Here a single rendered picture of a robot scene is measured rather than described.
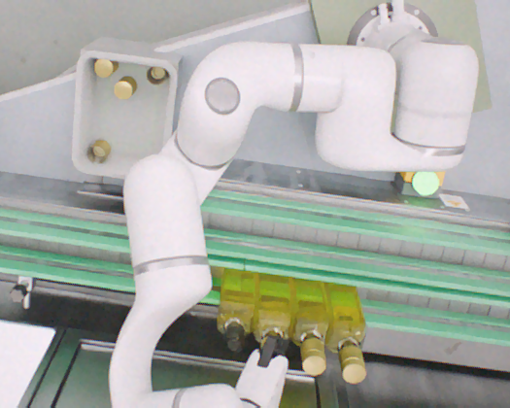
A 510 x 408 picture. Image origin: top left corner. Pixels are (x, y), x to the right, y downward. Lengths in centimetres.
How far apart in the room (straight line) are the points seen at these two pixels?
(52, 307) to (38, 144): 32
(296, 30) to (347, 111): 41
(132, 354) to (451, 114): 48
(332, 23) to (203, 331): 61
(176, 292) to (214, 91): 22
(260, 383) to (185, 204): 25
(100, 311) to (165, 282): 62
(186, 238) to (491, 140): 75
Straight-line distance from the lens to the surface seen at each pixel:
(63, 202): 122
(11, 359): 113
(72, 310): 131
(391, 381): 128
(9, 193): 125
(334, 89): 81
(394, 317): 121
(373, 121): 83
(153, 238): 71
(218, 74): 74
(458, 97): 86
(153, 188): 72
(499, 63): 128
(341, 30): 113
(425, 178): 119
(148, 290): 71
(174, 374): 111
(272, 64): 78
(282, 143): 125
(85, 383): 108
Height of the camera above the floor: 194
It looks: 68 degrees down
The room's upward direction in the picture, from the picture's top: 170 degrees counter-clockwise
